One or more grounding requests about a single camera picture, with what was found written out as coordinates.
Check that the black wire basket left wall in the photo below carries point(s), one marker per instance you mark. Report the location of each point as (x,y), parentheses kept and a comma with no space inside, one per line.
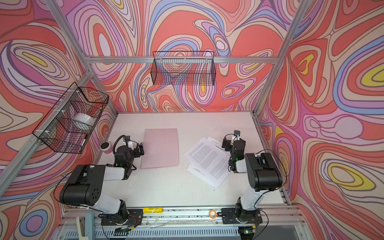
(58,132)

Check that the black wire basket wall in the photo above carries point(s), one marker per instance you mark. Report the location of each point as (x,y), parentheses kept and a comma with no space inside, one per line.
(58,132)
(183,68)

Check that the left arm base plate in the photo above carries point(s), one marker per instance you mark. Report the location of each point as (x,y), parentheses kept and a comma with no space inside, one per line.
(133,218)

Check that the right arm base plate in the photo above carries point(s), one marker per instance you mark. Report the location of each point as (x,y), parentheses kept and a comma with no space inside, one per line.
(239,216)

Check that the yellow label block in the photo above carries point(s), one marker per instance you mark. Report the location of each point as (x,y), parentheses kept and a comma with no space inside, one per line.
(149,210)

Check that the pink folder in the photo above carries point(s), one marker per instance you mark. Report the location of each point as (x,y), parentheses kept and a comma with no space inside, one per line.
(161,148)

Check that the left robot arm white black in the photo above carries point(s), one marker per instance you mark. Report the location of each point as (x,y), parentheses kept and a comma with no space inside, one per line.
(84,188)

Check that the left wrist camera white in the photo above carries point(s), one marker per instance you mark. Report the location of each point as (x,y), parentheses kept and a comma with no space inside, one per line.
(128,142)

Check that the black wire basket back wall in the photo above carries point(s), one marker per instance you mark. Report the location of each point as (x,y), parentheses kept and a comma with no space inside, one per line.
(183,68)

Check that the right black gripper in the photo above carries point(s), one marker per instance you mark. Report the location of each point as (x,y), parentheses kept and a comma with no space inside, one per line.
(228,143)

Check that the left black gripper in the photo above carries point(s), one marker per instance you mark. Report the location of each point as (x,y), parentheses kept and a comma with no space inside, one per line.
(137,154)

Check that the white tape roll in basket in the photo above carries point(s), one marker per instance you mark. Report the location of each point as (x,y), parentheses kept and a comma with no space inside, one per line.
(83,122)

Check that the pink cup with black lid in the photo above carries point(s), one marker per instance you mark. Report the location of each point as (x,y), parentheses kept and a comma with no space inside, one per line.
(106,147)

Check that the printed paper sheet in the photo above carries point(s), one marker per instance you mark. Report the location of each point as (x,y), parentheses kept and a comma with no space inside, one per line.
(215,142)
(208,156)
(214,180)

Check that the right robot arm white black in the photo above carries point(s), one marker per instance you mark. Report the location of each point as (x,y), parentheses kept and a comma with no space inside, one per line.
(263,176)

